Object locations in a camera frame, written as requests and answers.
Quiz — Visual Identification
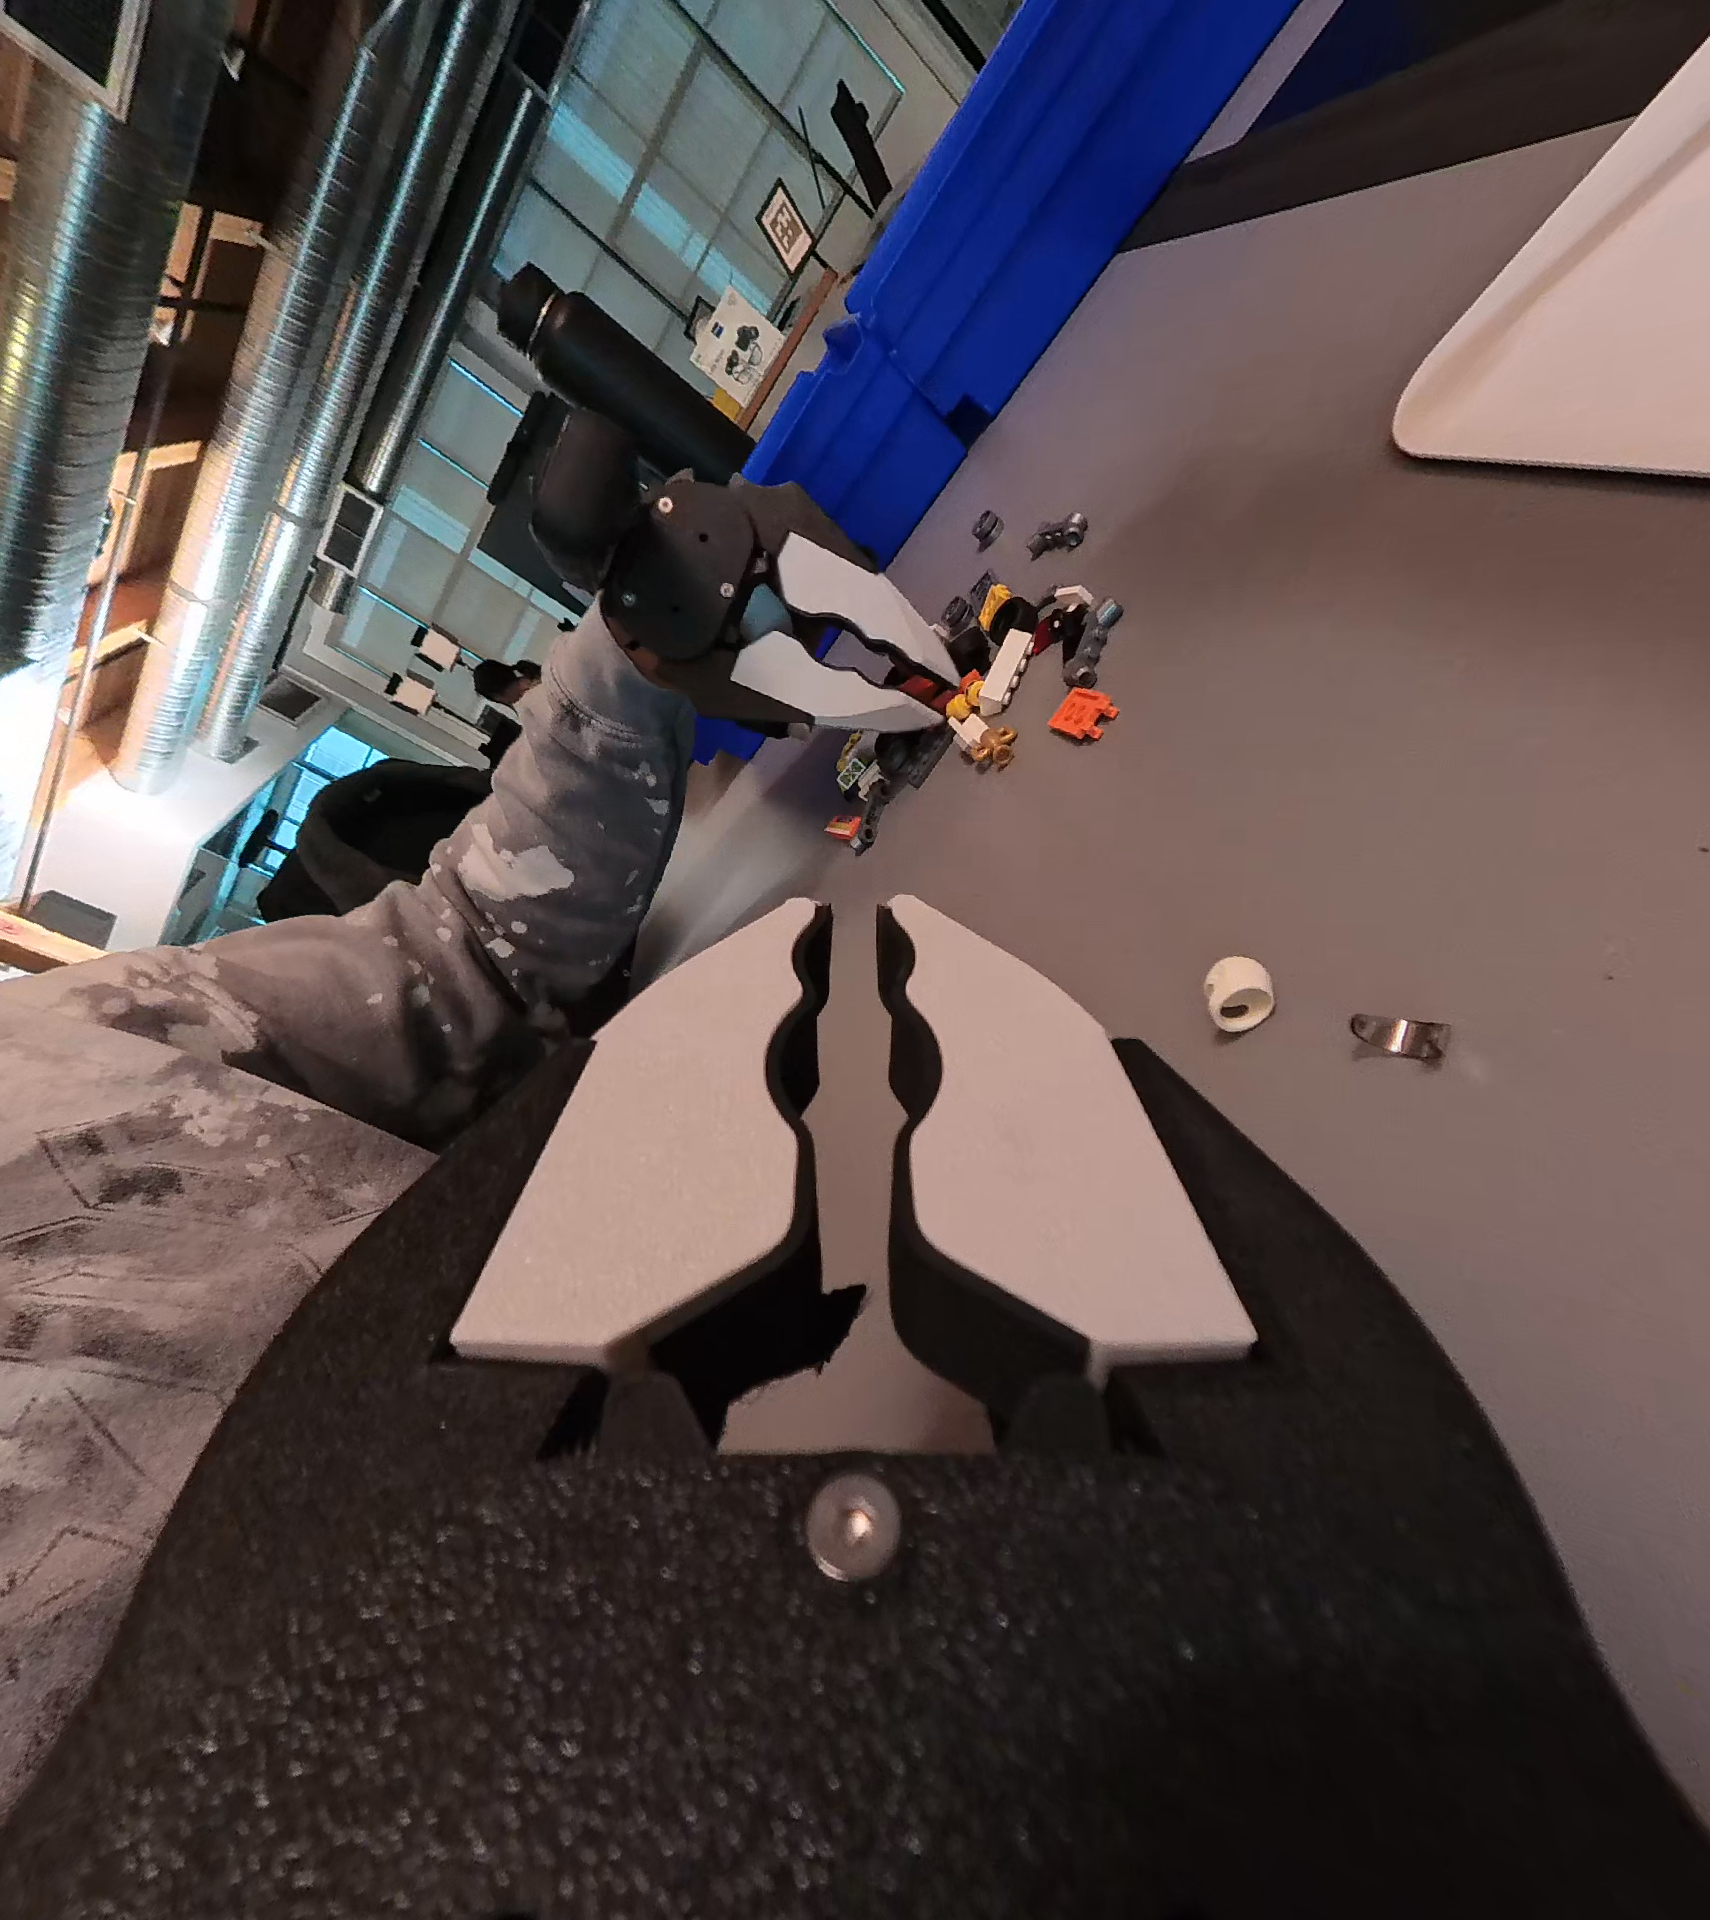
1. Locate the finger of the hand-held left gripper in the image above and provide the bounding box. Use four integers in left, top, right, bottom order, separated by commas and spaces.
762, 535, 965, 692
726, 625, 953, 741

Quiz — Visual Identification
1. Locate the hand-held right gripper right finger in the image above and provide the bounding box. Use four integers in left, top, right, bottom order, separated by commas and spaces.
880, 894, 1262, 1383

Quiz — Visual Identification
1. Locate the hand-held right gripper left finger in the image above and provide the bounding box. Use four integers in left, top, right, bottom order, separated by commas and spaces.
450, 894, 833, 1375

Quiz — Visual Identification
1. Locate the pile of lego pieces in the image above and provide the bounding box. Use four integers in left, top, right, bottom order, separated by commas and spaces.
819, 505, 1134, 853

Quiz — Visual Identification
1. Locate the white wire screen stand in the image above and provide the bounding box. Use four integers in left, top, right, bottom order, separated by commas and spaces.
1390, 0, 1710, 488

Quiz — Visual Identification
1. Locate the person's left forearm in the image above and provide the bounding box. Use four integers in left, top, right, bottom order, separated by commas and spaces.
159, 600, 701, 1148

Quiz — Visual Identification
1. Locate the black monitor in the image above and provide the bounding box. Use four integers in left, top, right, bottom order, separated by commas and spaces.
474, 391, 654, 618

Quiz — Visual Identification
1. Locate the blue plastic bin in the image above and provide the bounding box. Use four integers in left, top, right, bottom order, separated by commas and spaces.
849, 0, 1308, 409
681, 317, 984, 768

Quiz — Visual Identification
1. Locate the black water bottle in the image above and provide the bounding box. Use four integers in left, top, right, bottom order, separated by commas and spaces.
489, 265, 684, 417

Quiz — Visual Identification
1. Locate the light mottled cloth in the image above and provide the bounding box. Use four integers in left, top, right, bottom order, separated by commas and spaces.
0, 954, 444, 1920

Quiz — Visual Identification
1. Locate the silver ceiling duct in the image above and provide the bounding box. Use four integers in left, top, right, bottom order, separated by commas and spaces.
0, 0, 541, 798

